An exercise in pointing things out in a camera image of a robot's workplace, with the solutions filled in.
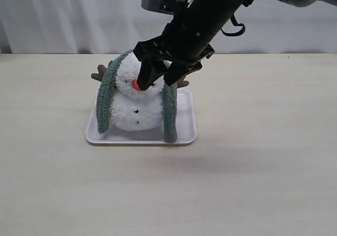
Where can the green fuzzy scarf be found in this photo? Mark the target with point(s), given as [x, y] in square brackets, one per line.
[105, 101]

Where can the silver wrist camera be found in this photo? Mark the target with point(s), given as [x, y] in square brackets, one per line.
[169, 7]

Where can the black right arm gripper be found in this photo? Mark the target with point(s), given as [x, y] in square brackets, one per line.
[185, 40]

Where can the white plush snowman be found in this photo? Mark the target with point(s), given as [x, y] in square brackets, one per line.
[131, 109]

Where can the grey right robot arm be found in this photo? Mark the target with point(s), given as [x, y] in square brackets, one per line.
[225, 9]

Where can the white rectangular tray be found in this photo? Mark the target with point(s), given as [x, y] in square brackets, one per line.
[185, 126]

